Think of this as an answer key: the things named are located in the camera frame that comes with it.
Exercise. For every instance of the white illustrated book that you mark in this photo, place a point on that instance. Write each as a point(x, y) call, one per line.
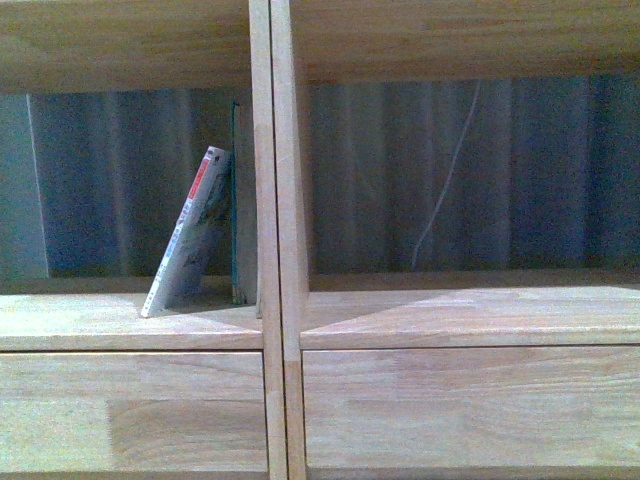
point(197, 232)

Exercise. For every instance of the right wooden shelf unit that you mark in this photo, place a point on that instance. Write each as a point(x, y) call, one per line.
point(318, 43)

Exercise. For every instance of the wooden shelf unit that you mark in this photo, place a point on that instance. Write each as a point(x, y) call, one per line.
point(78, 47)
point(318, 43)

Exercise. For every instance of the left wooden shelf unit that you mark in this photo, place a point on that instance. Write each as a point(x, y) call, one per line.
point(78, 47)

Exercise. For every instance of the teal hardcover book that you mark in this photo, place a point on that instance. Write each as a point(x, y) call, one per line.
point(244, 212)

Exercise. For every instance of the grey curtain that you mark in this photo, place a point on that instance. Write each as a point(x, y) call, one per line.
point(492, 175)

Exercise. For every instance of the wooden drawer front right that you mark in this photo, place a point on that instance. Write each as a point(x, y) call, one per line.
point(477, 407)

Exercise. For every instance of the wooden drawer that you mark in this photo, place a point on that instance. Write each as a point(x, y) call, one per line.
point(477, 407)
point(133, 413)

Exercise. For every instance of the wooden drawer front left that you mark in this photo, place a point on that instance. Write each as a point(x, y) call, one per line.
point(133, 413)

